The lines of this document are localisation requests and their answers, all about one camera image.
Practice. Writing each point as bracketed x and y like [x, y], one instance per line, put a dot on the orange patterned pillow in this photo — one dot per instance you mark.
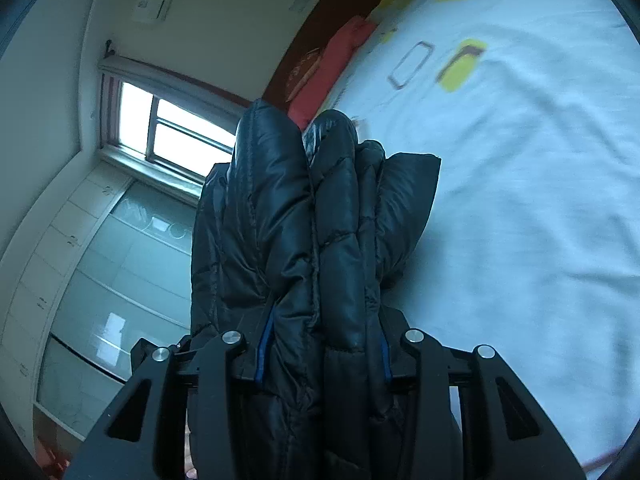
[305, 71]

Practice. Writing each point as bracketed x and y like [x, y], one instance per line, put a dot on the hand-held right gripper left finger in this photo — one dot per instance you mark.
[262, 355]

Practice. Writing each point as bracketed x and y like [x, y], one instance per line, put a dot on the window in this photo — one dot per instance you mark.
[135, 115]

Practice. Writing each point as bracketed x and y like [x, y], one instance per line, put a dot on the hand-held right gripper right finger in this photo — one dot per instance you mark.
[385, 360]

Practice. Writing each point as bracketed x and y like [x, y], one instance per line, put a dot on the wall switch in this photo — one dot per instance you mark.
[298, 2]

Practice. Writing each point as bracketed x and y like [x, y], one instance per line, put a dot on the bed with patterned white sheet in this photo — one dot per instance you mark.
[525, 185]

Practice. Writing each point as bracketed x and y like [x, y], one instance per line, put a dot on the black puffer jacket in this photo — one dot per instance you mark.
[280, 210]

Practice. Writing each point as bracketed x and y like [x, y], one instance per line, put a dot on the wardrobe with glass doors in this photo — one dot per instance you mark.
[110, 270]

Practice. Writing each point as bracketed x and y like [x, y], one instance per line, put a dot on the red pillow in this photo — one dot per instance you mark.
[347, 42]

